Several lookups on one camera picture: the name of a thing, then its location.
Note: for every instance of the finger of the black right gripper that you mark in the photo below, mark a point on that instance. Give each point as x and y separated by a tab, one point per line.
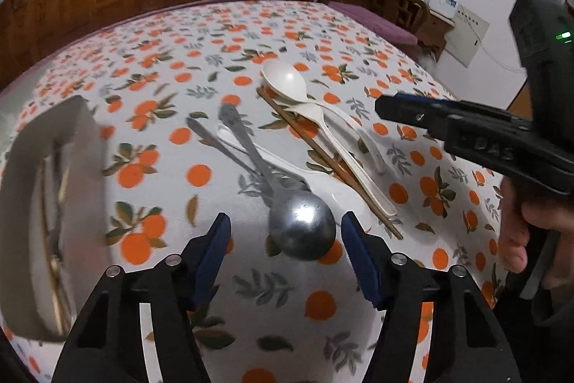
420	99
431	117

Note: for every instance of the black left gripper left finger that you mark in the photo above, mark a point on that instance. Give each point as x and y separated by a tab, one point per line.
176	286

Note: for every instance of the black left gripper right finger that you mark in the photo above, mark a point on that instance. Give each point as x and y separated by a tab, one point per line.
395	285

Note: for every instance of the large metal spoon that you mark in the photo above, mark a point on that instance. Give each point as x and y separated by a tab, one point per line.
299	222

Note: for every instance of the purple seat cushion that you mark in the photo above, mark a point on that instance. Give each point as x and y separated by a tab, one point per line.
384	28

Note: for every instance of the dark brown chopstick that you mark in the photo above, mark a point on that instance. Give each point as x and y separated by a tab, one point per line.
343	175

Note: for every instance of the white plastic spoon large bowl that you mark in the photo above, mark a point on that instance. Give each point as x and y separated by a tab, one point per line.
286	81

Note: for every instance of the light chopstick in tray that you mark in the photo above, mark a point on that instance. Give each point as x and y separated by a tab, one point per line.
54	195

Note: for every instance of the metal rectangular tray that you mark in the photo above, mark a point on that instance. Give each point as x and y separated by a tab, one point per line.
68	135

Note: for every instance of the orange print tablecloth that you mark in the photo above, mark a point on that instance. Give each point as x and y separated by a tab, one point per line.
272	319

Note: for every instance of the small metal spoon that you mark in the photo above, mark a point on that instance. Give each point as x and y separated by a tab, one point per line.
286	179

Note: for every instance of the white wall electrical box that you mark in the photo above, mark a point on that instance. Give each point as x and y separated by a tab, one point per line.
465	39

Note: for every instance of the black tracking camera box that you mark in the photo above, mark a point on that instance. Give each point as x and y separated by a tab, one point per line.
543	32

